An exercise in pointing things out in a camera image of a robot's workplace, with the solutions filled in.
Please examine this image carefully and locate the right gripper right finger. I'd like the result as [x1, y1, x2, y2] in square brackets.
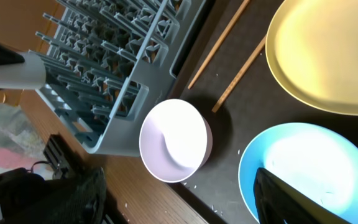
[254, 168, 347, 224]

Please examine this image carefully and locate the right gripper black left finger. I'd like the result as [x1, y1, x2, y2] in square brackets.
[0, 168, 106, 224]

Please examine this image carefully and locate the white cup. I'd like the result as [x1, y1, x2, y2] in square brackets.
[0, 52, 46, 90]

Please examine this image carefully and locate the light blue bowl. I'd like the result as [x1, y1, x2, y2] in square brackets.
[238, 123, 358, 223]

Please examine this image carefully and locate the pink round bowl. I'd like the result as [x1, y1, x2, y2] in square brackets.
[139, 99, 213, 183]

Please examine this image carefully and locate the wooden chopstick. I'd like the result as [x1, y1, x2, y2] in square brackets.
[188, 0, 250, 90]
[212, 35, 267, 113]

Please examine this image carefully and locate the yellow round plate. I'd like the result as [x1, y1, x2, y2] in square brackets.
[265, 0, 358, 116]

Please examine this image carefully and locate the dark brown serving tray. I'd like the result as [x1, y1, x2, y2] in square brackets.
[171, 0, 358, 223]

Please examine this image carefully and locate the grey plastic dish rack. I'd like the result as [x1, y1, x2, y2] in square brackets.
[37, 0, 209, 157]

